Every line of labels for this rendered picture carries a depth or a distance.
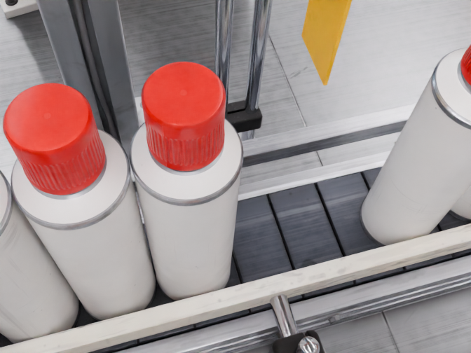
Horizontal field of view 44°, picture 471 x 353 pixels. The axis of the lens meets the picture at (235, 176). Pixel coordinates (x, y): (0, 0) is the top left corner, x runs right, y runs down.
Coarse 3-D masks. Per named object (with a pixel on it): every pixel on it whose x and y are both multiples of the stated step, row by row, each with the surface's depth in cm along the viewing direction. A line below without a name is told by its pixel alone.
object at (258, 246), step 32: (288, 192) 44; (320, 192) 44; (352, 192) 44; (256, 224) 42; (288, 224) 43; (320, 224) 43; (352, 224) 43; (448, 224) 43; (256, 256) 41; (288, 256) 42; (320, 256) 41; (448, 256) 42; (96, 320) 39; (224, 320) 39; (96, 352) 38
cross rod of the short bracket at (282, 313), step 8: (280, 296) 37; (272, 304) 37; (280, 304) 36; (288, 304) 37; (280, 312) 36; (288, 312) 36; (280, 320) 36; (288, 320) 36; (280, 328) 36; (288, 328) 36; (296, 328) 36; (280, 336) 36
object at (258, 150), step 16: (384, 112) 38; (400, 112) 38; (304, 128) 37; (320, 128) 37; (336, 128) 37; (352, 128) 37; (368, 128) 37; (384, 128) 38; (400, 128) 38; (256, 144) 36; (272, 144) 36; (288, 144) 36; (304, 144) 36; (320, 144) 37; (336, 144) 38; (256, 160) 36; (272, 160) 37
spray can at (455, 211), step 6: (468, 192) 40; (462, 198) 41; (468, 198) 41; (456, 204) 42; (462, 204) 42; (468, 204) 41; (450, 210) 43; (456, 210) 43; (462, 210) 42; (468, 210) 42; (456, 216) 43; (462, 216) 43; (468, 216) 43
